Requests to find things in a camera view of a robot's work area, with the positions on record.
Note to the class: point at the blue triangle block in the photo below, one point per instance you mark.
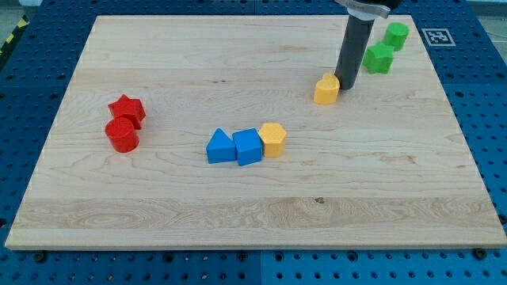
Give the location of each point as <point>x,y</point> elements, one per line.
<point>220,148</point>

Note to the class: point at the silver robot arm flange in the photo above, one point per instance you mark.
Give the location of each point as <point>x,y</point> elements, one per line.
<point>367,10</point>

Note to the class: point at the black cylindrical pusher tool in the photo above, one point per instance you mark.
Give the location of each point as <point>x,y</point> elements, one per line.
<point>353,47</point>

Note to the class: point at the green cylinder block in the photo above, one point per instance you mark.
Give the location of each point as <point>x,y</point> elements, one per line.
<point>395,35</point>

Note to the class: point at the red star block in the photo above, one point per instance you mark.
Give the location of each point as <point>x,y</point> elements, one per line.
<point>129,108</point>

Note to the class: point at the yellow hexagon block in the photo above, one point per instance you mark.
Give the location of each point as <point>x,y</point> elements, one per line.
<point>273,137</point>

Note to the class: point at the yellow heart block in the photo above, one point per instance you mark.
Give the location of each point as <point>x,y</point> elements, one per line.
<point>326,89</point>

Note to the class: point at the red cylinder block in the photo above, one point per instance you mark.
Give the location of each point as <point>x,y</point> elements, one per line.
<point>122,134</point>

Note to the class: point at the blue cube block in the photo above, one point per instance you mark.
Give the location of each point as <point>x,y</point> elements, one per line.
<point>249,147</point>

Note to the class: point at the white fiducial marker tag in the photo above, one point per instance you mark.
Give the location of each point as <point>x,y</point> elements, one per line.
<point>438,37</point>

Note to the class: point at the wooden board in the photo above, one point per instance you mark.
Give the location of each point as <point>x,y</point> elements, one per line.
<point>384,167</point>

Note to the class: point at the green star block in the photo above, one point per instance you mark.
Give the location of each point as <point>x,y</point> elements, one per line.
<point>378,58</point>

